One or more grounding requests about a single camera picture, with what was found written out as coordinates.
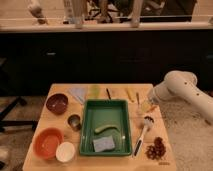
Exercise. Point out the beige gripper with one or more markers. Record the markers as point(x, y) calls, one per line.
point(146, 107)

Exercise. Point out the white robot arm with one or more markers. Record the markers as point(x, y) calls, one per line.
point(183, 85)

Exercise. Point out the dark maroon bowl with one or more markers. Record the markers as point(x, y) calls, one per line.
point(57, 103)

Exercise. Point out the small white bowl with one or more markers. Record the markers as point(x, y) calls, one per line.
point(65, 152)

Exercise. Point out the orange red bowl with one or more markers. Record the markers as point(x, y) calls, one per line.
point(46, 143)

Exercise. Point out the white dish brush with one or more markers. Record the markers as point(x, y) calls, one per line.
point(148, 123)

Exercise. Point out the black pen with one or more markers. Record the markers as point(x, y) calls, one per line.
point(108, 93)

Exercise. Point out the green plastic tray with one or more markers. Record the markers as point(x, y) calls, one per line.
point(101, 112)

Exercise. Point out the brown pine cone cluster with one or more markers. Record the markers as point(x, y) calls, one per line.
point(157, 150)

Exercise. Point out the pale green cloth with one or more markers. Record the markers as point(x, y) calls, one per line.
point(94, 91)

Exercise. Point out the blue grey sponge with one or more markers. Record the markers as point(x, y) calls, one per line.
point(103, 144)

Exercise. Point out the light blue cloth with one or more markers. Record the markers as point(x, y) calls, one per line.
point(78, 93)

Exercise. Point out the metal cup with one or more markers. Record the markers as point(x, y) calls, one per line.
point(74, 122)

